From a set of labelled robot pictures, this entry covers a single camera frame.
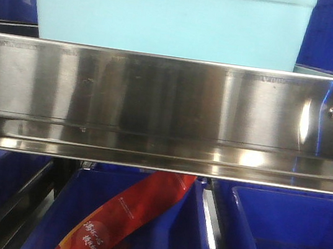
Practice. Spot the light blue plastic bin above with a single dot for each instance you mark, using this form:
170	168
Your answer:
255	33

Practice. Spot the dark blue bin with snack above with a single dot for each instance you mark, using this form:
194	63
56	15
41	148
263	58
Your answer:
181	227

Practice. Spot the empty dark blue bin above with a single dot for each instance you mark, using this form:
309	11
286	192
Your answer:
263	217

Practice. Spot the red snack package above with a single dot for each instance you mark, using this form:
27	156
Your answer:
129	210

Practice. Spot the stainless steel shelf rail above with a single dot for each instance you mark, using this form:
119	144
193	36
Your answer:
215	120

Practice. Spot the steel divider rail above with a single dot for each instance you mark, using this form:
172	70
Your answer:
212	225

